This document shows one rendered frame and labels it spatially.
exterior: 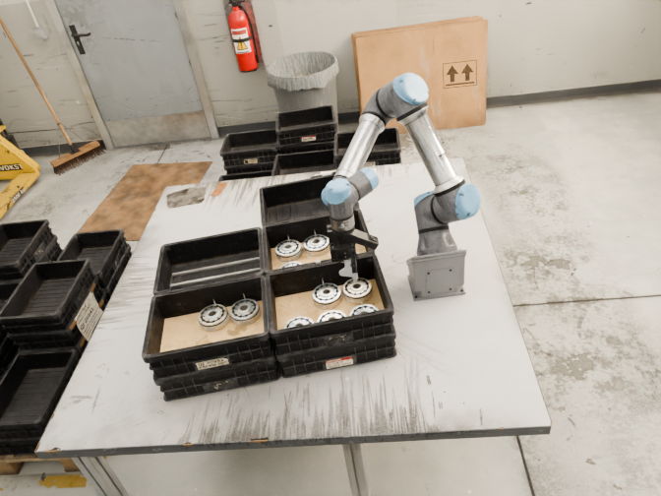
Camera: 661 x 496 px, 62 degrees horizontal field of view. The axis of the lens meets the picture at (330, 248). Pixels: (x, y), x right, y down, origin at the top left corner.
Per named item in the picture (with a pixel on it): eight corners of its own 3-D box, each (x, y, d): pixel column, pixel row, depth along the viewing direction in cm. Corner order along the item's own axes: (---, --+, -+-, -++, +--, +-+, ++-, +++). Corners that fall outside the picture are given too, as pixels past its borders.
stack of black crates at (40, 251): (34, 282, 341) (-1, 223, 314) (81, 279, 338) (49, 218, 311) (3, 330, 310) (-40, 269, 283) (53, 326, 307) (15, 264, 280)
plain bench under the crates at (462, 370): (461, 261, 328) (463, 156, 286) (530, 538, 202) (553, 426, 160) (200, 281, 344) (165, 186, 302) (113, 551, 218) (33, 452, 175)
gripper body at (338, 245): (331, 250, 184) (327, 220, 177) (357, 247, 184) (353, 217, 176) (331, 265, 178) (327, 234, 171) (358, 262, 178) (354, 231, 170)
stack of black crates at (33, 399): (38, 384, 274) (17, 352, 260) (96, 380, 271) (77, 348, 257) (-2, 458, 243) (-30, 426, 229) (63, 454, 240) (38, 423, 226)
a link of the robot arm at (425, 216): (434, 230, 214) (428, 196, 215) (459, 223, 203) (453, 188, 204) (410, 232, 207) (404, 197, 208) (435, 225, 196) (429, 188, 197)
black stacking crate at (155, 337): (270, 298, 202) (264, 275, 195) (275, 359, 178) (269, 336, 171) (162, 319, 201) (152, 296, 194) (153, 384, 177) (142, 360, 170)
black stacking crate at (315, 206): (350, 194, 251) (347, 172, 244) (362, 231, 227) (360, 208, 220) (264, 210, 249) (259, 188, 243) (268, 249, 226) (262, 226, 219)
